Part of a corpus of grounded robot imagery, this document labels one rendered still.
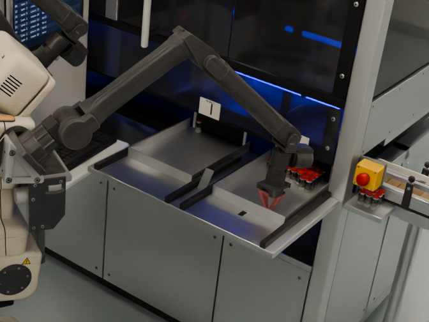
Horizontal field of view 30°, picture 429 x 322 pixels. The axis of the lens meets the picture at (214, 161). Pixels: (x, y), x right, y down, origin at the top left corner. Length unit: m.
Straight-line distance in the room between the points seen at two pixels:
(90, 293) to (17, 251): 1.22
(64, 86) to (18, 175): 0.91
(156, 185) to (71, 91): 0.59
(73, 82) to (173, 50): 0.96
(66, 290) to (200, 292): 0.68
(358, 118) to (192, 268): 0.96
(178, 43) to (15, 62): 0.40
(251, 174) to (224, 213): 0.27
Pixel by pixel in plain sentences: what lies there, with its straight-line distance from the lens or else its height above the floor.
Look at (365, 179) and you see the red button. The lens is 2.45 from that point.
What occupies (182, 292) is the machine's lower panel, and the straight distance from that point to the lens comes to 3.12.
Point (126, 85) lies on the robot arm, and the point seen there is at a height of 1.35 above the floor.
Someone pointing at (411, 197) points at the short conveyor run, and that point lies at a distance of 2.57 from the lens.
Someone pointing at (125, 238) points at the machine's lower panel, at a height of 0.34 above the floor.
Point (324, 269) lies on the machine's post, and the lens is 2.70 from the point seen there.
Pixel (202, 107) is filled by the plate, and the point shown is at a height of 1.01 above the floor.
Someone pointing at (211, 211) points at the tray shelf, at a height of 0.88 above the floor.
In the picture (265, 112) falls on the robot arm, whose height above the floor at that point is 1.23.
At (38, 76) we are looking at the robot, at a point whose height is 1.33.
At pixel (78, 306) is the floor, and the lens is 3.40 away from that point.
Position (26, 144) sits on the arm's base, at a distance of 1.97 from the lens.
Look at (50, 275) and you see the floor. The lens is 3.57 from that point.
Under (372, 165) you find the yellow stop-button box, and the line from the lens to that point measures 2.48.
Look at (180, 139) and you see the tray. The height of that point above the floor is 0.88.
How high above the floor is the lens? 2.12
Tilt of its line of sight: 28 degrees down
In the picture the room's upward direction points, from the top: 7 degrees clockwise
